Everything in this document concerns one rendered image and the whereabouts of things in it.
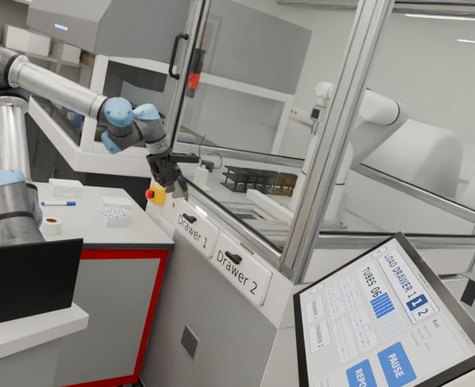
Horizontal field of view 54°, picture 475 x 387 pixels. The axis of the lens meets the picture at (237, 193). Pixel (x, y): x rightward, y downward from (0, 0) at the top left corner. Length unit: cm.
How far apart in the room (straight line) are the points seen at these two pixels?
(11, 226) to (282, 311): 75
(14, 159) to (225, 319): 82
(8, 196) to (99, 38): 117
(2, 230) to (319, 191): 79
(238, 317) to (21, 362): 64
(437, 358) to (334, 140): 64
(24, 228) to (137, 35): 132
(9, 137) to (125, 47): 97
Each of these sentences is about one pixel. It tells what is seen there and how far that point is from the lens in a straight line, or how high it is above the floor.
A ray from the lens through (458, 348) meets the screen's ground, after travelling 77.
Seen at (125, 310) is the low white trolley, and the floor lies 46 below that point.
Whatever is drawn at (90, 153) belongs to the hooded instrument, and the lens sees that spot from 236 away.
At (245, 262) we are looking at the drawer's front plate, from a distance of 146.
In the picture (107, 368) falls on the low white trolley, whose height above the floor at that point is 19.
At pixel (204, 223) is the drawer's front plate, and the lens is 166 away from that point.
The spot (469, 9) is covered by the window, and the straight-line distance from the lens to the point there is 154.
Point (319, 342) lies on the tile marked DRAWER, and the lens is 97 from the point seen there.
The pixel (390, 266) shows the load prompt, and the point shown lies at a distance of 105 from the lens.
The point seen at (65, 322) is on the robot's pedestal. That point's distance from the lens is 128.
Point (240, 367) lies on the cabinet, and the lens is 156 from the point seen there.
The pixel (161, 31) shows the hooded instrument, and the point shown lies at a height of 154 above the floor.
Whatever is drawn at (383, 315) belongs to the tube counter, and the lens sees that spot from 92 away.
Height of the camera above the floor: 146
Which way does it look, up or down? 15 degrees down
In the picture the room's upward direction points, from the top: 15 degrees clockwise
